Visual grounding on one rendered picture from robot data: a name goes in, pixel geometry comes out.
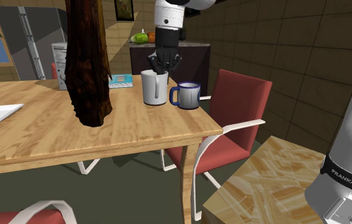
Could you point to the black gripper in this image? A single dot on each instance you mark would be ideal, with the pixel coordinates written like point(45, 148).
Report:
point(167, 40)

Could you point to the white mug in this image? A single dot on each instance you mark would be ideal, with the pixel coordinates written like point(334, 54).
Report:
point(150, 90)

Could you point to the dark counter cabinet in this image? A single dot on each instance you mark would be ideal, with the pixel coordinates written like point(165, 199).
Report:
point(194, 68)

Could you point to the blue book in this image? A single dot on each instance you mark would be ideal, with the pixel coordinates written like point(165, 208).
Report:
point(121, 81)

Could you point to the dark brown wooden trunk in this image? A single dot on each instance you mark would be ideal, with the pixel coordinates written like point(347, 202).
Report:
point(87, 68)

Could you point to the light wooden table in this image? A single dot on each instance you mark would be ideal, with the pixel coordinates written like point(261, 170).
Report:
point(101, 136)

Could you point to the white printed carton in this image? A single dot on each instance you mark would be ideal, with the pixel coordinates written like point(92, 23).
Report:
point(59, 59)

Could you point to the grey refrigerator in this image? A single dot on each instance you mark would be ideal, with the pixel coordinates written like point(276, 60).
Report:
point(42, 40)

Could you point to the wood patterned robot stand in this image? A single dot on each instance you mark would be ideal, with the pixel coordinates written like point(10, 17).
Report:
point(265, 186)

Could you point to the framed wall picture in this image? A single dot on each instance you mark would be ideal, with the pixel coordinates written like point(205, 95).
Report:
point(124, 10)

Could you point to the red chair with white frame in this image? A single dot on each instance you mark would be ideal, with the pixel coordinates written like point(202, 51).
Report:
point(53, 71)
point(14, 217)
point(234, 102)

